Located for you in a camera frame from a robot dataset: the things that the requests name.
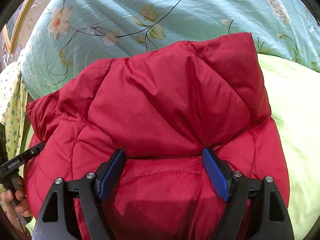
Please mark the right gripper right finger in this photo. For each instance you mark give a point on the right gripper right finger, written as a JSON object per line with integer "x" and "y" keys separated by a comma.
{"x": 269, "y": 218}

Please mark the red quilted puffer jacket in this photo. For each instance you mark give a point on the red quilted puffer jacket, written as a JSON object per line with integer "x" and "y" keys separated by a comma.
{"x": 162, "y": 109}

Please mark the person's left hand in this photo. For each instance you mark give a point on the person's left hand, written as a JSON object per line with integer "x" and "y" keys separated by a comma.
{"x": 16, "y": 204}

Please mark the yellow cartoon print blanket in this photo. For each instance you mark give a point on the yellow cartoon print blanket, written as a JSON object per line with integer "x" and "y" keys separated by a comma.
{"x": 13, "y": 102}

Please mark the light green bed sheet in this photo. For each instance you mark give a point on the light green bed sheet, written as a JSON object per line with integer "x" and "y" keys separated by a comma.
{"x": 297, "y": 129}

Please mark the gold framed picture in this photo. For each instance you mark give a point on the gold framed picture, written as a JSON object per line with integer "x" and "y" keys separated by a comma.
{"x": 13, "y": 14}

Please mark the teal floral quilt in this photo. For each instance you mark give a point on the teal floral quilt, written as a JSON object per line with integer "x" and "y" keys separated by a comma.
{"x": 72, "y": 34}

